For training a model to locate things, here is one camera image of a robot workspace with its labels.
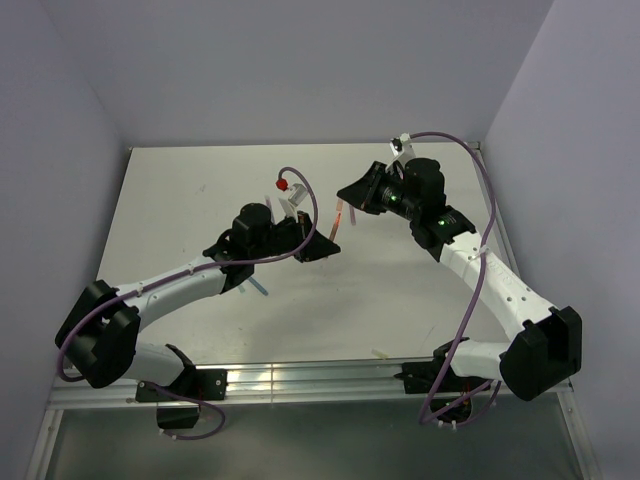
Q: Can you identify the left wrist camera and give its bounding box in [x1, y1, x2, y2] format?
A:
[275, 178, 308, 218]

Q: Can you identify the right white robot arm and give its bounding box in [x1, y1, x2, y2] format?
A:
[337, 158, 582, 401]

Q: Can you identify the purple cable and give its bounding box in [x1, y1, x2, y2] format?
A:
[418, 130, 501, 426]
[55, 166, 319, 384]

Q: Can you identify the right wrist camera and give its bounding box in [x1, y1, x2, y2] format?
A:
[388, 133, 416, 171]

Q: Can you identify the blue pen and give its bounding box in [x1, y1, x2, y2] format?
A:
[249, 277, 269, 296]

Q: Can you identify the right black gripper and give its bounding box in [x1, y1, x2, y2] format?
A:
[336, 161, 420, 222]

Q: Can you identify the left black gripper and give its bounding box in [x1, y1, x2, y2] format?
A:
[250, 211, 339, 263]

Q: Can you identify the orange pen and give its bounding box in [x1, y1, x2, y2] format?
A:
[329, 212, 342, 242]

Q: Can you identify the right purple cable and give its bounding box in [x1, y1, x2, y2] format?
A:
[418, 130, 501, 426]

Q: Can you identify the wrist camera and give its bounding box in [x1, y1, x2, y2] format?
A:
[388, 133, 416, 171]
[275, 178, 308, 218]

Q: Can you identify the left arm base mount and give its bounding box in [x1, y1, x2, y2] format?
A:
[134, 368, 228, 441]

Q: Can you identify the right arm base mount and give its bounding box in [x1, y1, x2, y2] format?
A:
[394, 342, 489, 429]

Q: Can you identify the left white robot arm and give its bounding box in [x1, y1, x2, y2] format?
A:
[55, 203, 341, 399]

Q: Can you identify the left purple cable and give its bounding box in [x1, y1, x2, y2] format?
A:
[55, 166, 319, 384]

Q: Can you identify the pink pen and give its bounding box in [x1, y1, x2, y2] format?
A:
[349, 206, 357, 226]

